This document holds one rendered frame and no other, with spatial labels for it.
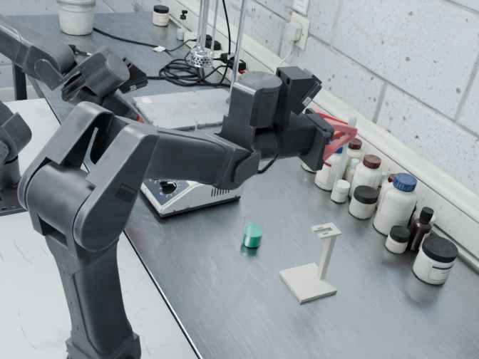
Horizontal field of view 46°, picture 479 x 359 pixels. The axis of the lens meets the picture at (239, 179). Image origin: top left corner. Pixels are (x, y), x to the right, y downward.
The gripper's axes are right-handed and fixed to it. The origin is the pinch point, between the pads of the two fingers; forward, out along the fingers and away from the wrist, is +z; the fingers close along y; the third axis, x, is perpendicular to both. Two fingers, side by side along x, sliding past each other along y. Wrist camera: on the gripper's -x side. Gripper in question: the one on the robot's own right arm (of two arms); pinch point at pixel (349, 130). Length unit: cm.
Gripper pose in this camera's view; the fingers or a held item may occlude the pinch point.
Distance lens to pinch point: 91.1
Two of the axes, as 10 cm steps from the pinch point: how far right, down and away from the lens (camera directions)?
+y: -4.4, -5.3, 7.2
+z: 8.9, -1.4, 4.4
